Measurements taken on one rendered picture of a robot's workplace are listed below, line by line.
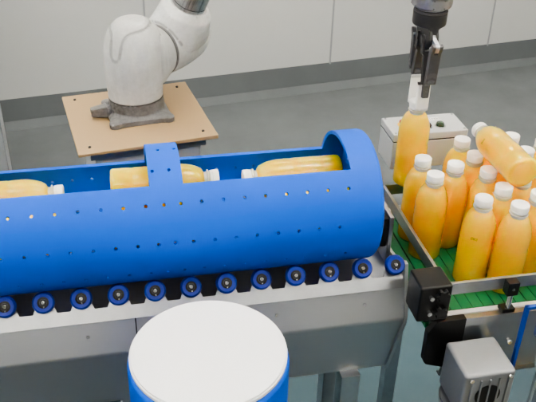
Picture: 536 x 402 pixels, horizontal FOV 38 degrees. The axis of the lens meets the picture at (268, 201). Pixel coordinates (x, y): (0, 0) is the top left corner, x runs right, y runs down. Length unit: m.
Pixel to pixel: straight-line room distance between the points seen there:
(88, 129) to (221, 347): 0.98
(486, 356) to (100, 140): 1.13
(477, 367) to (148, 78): 1.13
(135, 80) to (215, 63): 2.55
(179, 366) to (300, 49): 3.63
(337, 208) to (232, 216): 0.21
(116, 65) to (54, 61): 2.36
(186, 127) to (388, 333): 0.80
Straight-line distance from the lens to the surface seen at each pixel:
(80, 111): 2.29
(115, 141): 2.10
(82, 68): 4.50
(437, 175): 1.76
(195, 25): 2.22
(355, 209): 1.56
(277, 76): 4.80
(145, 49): 2.11
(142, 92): 2.14
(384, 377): 2.52
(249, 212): 1.51
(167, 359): 1.36
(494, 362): 1.69
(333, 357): 1.86
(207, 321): 1.43
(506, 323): 1.78
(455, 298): 1.76
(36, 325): 1.65
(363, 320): 1.74
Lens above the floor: 1.98
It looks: 32 degrees down
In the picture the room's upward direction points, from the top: 1 degrees clockwise
